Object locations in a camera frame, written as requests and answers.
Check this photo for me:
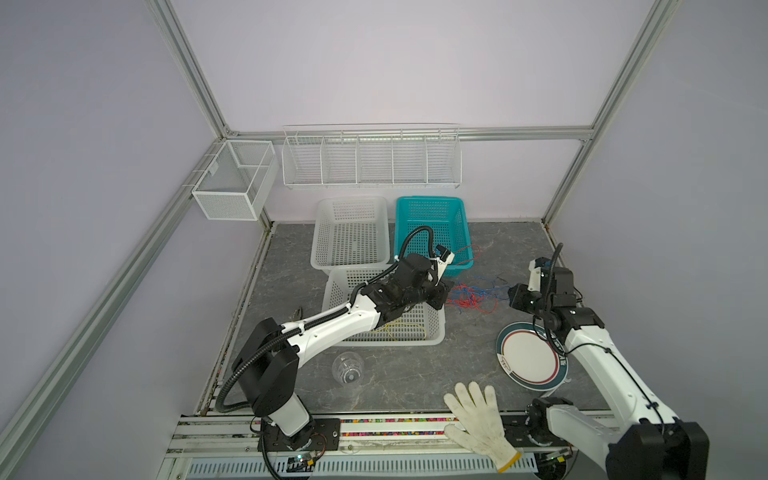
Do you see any white wire rack shelf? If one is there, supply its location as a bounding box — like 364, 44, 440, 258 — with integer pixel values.
282, 123, 463, 188

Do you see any teal plastic basket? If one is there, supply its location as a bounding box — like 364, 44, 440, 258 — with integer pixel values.
394, 196, 474, 277

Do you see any aluminium frame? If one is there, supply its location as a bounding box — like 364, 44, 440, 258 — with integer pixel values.
1, 1, 680, 479

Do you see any white plastic basket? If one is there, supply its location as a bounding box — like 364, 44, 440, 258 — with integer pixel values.
310, 196, 390, 273
322, 265, 445, 347

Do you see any blue cable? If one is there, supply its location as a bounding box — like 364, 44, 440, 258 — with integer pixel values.
455, 277, 511, 310

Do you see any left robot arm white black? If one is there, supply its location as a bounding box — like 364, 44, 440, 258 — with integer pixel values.
214, 226, 455, 450

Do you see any rear white plastic basket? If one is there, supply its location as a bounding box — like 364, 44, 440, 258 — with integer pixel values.
310, 196, 390, 273

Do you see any white plate green rim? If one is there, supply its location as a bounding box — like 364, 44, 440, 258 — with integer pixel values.
495, 322, 569, 392

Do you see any white knit work glove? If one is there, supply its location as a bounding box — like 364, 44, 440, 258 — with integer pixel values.
444, 381, 522, 473

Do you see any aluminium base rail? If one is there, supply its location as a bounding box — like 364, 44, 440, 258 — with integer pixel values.
161, 410, 625, 460

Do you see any white mesh wall box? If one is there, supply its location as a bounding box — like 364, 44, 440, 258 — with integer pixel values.
192, 140, 279, 221

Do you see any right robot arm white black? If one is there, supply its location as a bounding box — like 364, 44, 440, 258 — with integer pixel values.
508, 253, 710, 479

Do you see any front white plastic basket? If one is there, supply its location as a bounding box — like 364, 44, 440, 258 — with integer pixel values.
322, 265, 445, 347

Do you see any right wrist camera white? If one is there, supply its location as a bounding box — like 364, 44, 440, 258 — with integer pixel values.
527, 257, 551, 293

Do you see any clear plastic cup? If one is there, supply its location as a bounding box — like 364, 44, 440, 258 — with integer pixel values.
331, 351, 364, 385

